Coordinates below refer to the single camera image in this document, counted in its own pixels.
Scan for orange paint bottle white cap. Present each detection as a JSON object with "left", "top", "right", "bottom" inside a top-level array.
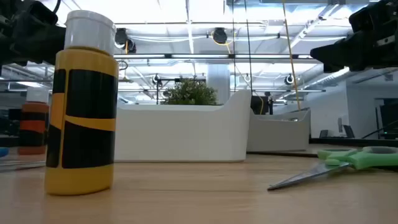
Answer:
[{"left": 17, "top": 86, "right": 50, "bottom": 156}]

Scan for small green potted plant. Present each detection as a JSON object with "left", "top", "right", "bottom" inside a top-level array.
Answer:
[{"left": 161, "top": 77, "right": 218, "bottom": 106}]

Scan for white plastic bin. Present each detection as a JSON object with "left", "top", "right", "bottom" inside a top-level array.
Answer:
[{"left": 114, "top": 89, "right": 252, "bottom": 163}]

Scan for thin black paintbrush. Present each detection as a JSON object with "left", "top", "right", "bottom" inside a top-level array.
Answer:
[{"left": 247, "top": 151, "right": 318, "bottom": 158}]

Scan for blue handled scissors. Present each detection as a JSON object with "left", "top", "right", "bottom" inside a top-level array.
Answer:
[{"left": 0, "top": 146, "right": 47, "bottom": 172}]

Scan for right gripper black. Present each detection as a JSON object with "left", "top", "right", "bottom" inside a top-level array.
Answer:
[{"left": 310, "top": 0, "right": 398, "bottom": 73}]

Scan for black hanging cable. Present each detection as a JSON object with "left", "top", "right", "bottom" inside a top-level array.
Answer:
[{"left": 244, "top": 0, "right": 253, "bottom": 94}]

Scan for yellow hanging cable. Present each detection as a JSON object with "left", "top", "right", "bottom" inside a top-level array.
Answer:
[{"left": 281, "top": 0, "right": 302, "bottom": 112}]

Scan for white building column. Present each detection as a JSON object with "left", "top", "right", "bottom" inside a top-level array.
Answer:
[{"left": 206, "top": 63, "right": 231, "bottom": 105}]

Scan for grey plastic bin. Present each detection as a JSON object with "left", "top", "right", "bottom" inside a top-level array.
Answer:
[{"left": 247, "top": 108, "right": 312, "bottom": 152}]

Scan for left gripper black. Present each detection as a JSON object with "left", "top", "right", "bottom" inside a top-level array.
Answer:
[{"left": 0, "top": 0, "right": 67, "bottom": 67}]

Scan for green handled scissors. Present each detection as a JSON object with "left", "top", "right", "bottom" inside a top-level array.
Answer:
[{"left": 267, "top": 146, "right": 398, "bottom": 191}]

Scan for dark open laptop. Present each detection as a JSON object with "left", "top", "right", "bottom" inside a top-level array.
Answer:
[{"left": 341, "top": 124, "right": 356, "bottom": 139}]

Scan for small black monitor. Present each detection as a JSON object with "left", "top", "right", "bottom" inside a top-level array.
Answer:
[{"left": 8, "top": 108, "right": 22, "bottom": 123}]

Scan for yellow paint bottle white cap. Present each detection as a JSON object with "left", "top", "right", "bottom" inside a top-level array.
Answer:
[{"left": 44, "top": 9, "right": 119, "bottom": 196}]

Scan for large black monitor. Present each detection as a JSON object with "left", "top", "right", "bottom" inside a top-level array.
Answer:
[{"left": 374, "top": 98, "right": 398, "bottom": 140}]

